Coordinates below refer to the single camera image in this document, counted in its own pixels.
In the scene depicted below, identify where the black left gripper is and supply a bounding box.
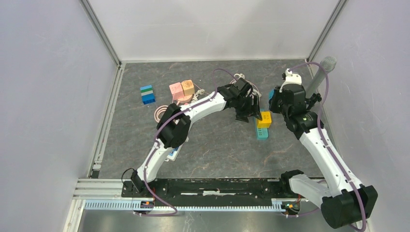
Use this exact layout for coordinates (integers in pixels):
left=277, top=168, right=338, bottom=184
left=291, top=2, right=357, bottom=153
left=234, top=96, right=262, bottom=124

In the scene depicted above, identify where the yellow cube socket adapter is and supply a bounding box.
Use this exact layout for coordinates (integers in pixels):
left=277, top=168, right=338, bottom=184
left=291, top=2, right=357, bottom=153
left=257, top=111, right=272, bottom=129

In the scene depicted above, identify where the teal power strip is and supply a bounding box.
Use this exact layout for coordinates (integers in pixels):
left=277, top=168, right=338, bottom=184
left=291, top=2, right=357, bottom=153
left=254, top=108, right=269, bottom=140

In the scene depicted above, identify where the white long power strip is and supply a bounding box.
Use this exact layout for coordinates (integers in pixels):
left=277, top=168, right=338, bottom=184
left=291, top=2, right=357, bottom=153
left=165, top=147, right=180, bottom=162

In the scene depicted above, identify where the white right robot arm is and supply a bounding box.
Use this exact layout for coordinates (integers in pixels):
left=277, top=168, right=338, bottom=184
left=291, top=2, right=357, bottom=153
left=269, top=84, right=378, bottom=232

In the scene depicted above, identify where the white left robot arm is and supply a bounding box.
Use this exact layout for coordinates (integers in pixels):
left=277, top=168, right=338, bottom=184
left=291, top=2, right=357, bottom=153
left=131, top=77, right=262, bottom=197

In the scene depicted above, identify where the orange cube socket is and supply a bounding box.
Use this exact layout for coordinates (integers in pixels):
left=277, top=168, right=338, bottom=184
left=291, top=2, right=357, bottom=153
left=181, top=80, right=195, bottom=96

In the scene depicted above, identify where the pink cube socket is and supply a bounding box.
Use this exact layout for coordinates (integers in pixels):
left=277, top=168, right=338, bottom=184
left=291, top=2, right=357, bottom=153
left=169, top=82, right=185, bottom=101

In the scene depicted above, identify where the black microphone tripod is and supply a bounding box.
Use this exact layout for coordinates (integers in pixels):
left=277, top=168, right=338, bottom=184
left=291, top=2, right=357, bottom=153
left=306, top=93, right=322, bottom=111

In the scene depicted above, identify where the grey microphone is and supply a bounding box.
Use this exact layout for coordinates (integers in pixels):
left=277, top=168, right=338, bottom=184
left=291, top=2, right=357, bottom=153
left=306, top=56, right=337, bottom=99

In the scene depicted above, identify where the blue green striped block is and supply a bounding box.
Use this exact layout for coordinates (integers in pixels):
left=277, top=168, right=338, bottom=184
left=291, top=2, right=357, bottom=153
left=140, top=85, right=156, bottom=105

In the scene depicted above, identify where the white power strip cable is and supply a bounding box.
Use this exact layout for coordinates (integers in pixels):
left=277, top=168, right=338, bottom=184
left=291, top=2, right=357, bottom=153
left=233, top=73, right=261, bottom=100

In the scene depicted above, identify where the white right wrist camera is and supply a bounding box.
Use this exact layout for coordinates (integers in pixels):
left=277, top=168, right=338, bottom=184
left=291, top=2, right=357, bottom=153
left=279, top=69, right=302, bottom=92

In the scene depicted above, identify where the pink coiled power cable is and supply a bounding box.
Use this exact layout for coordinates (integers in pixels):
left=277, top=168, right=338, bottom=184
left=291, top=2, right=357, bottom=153
left=154, top=105, right=169, bottom=123

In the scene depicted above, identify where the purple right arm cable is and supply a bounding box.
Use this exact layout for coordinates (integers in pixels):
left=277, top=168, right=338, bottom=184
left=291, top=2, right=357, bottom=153
left=281, top=61, right=367, bottom=232

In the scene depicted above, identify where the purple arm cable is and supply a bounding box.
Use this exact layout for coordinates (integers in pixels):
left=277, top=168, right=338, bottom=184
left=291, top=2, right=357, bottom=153
left=281, top=61, right=367, bottom=232
left=133, top=68, right=239, bottom=218

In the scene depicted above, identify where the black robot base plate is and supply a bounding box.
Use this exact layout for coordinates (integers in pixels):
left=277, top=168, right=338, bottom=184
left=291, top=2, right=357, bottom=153
left=121, top=178, right=301, bottom=207

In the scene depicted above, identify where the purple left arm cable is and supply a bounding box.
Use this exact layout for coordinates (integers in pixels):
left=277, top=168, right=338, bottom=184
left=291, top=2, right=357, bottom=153
left=133, top=68, right=239, bottom=218

